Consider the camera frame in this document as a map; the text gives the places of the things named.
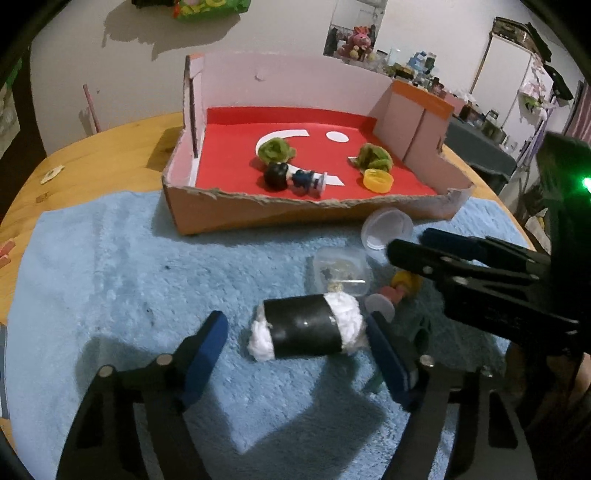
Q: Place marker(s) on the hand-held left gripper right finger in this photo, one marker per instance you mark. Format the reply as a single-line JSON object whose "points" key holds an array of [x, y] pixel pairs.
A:
{"points": [[387, 362]]}

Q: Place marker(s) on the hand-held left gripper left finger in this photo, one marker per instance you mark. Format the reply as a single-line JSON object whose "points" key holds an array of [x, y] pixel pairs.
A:
{"points": [[207, 355]]}

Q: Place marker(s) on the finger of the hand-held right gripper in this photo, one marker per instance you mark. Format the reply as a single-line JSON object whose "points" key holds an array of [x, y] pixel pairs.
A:
{"points": [[445, 241], [415, 258]]}

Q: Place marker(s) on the yellow-haired pink toy figurine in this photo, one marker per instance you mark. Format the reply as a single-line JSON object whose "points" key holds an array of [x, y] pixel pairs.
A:
{"points": [[404, 281]]}

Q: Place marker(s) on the teal clothes peg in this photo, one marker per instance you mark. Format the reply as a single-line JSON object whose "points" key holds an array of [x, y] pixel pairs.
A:
{"points": [[420, 332]]}

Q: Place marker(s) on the clear round lidded container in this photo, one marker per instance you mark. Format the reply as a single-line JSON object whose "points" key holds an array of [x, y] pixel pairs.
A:
{"points": [[383, 226]]}

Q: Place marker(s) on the small clear plastic box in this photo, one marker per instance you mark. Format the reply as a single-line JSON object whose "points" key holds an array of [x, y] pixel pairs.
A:
{"points": [[341, 263]]}

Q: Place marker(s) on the yellow bottle cap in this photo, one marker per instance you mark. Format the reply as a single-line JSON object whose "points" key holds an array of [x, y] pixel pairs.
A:
{"points": [[378, 181]]}

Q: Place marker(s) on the black roll with white stuffing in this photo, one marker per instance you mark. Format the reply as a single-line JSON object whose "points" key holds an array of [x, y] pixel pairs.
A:
{"points": [[300, 327]]}

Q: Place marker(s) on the green fuzzy scrunchie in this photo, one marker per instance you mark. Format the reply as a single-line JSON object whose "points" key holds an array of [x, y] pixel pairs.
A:
{"points": [[274, 150], [374, 157]]}

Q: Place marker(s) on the orange cardboard box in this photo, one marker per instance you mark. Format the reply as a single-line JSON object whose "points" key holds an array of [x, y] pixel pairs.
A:
{"points": [[221, 217]]}

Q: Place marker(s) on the black-haired toy figurine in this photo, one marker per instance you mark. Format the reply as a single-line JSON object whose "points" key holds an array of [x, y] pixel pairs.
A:
{"points": [[277, 177]]}

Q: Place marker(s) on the table with dark cloth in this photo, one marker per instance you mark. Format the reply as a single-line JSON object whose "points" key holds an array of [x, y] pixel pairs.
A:
{"points": [[475, 147]]}

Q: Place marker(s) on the blue fluffy mat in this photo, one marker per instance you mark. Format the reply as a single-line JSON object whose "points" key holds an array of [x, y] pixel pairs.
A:
{"points": [[138, 277]]}

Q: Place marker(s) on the group of cosmetics bottles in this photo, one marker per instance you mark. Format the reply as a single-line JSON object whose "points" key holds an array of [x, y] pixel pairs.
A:
{"points": [[425, 64]]}

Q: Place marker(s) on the pink bunny plush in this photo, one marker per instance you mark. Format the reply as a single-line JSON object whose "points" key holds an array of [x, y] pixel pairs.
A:
{"points": [[360, 41]]}

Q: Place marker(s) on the pink clip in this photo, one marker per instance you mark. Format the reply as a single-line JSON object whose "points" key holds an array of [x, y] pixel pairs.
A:
{"points": [[5, 251]]}

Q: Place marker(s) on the small paper sticker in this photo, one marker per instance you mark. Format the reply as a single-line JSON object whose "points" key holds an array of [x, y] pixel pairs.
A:
{"points": [[50, 175]]}

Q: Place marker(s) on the pink stick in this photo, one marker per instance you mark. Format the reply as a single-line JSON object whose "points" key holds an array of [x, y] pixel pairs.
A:
{"points": [[91, 108]]}

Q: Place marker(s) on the dark wooden door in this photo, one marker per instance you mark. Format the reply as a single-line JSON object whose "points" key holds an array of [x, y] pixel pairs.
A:
{"points": [[27, 138]]}

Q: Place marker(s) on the wall mirror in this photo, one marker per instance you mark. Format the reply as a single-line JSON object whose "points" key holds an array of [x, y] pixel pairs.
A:
{"points": [[358, 14]]}

